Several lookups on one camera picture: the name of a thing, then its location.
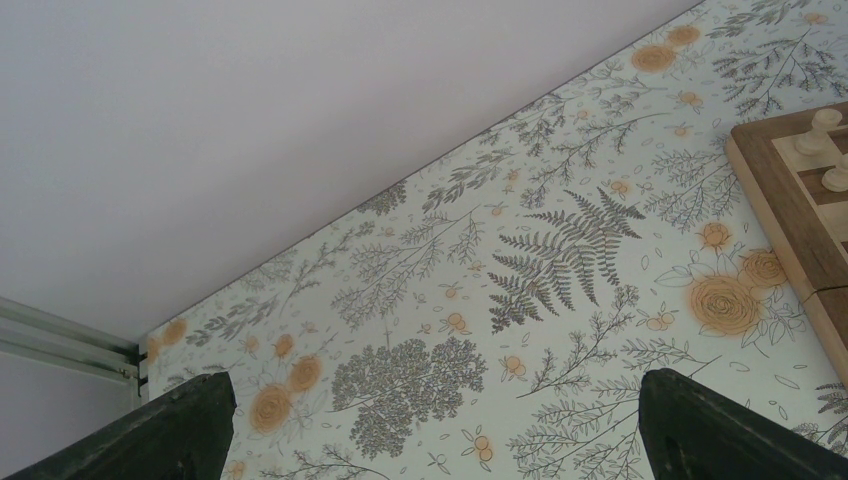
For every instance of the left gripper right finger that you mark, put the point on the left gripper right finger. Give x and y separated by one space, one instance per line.
692 432

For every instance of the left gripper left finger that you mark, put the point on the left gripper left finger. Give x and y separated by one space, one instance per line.
185 433

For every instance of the light chess pawn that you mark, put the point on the light chess pawn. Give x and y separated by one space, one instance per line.
836 179

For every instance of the light chess rook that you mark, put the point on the light chess rook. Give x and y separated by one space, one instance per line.
817 138

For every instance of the floral patterned table mat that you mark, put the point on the floral patterned table mat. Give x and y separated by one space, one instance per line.
492 315

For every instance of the wooden chessboard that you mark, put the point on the wooden chessboard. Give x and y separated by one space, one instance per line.
805 223

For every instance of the aluminium rail frame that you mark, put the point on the aluminium rail frame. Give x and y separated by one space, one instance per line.
40 336

